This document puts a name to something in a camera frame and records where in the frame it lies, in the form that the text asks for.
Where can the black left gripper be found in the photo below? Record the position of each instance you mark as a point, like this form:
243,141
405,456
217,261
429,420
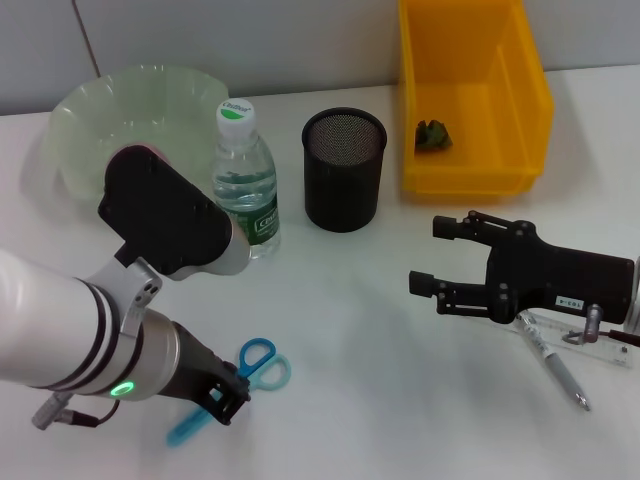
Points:
195,365

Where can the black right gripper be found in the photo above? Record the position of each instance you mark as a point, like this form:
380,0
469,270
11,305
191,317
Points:
560,277

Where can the blue scissors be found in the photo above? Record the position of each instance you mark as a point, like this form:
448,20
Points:
265,372

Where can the green plastic wrapper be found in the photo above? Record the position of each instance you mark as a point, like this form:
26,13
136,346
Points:
432,135

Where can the clear plastic ruler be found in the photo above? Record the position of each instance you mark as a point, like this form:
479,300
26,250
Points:
600,350

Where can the clear green-label water bottle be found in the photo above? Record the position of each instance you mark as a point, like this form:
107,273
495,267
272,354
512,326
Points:
245,200

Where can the pink peach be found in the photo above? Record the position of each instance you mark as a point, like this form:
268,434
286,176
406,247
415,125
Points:
150,148

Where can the black mesh pen holder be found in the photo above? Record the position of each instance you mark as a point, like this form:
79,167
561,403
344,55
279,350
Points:
340,200

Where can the silver white pen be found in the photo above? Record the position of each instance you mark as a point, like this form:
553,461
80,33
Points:
555,362

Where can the translucent green fruit plate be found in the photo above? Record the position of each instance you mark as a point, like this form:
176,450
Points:
150,100

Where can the yellow plastic bin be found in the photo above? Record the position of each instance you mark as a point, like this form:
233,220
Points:
450,75

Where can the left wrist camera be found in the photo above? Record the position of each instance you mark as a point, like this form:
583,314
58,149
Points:
165,220

